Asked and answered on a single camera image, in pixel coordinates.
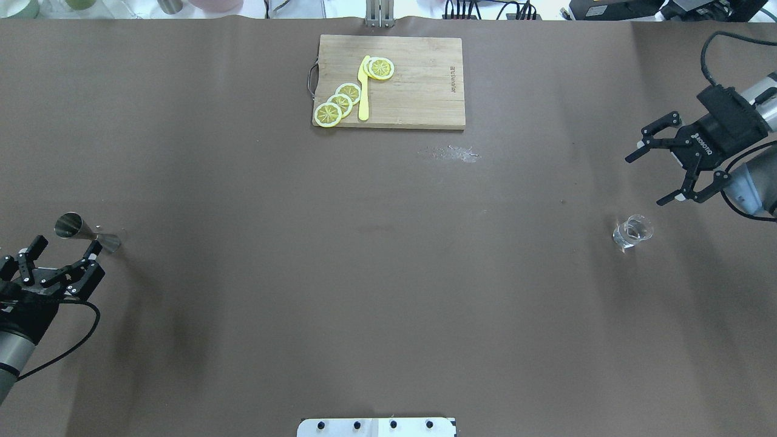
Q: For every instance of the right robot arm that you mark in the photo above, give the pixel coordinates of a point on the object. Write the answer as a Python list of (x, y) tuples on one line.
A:
[(751, 192)]

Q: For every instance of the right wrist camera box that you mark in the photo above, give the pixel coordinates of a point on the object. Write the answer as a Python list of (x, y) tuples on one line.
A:
[(728, 112)]

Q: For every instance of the green cup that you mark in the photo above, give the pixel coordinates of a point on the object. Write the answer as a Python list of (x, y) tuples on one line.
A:
[(80, 5)]

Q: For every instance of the pink bowl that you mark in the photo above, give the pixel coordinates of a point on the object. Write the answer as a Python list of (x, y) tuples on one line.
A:
[(216, 5)]

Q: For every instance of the aluminium frame post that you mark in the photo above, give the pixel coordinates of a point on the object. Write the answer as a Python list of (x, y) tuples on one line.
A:
[(380, 14)]

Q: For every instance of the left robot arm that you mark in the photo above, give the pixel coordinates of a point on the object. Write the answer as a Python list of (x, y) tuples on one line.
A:
[(16, 351)]

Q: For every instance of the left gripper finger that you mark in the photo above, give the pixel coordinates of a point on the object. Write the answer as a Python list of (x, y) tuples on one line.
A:
[(27, 257), (78, 280)]

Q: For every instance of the lemon slice middle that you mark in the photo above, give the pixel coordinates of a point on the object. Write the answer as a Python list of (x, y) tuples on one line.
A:
[(343, 102)]

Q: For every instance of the steel jigger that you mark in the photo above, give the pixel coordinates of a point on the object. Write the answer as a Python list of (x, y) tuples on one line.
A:
[(72, 226)]

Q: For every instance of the lemon slice near knife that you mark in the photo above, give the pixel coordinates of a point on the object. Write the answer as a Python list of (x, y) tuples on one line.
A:
[(351, 90)]

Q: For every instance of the clear glass measuring cup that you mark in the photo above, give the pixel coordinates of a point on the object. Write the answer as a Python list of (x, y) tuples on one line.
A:
[(634, 230)]

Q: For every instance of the lemon slice end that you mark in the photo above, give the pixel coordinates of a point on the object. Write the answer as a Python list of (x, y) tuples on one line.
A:
[(327, 115)]

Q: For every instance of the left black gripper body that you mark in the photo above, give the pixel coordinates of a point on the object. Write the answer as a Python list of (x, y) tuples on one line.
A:
[(25, 314)]

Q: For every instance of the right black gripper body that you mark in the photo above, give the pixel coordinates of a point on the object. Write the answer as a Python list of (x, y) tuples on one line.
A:
[(723, 135)]

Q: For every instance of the lemon slice by knife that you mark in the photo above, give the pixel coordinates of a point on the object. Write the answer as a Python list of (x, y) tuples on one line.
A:
[(380, 68)]

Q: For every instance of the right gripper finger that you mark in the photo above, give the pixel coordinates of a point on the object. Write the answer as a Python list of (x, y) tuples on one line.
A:
[(688, 192), (649, 140)]

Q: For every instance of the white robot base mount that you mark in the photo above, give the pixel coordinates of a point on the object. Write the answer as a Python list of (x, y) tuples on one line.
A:
[(387, 426)]

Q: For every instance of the yellow plastic knife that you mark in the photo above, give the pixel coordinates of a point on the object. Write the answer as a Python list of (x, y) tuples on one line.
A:
[(363, 79)]

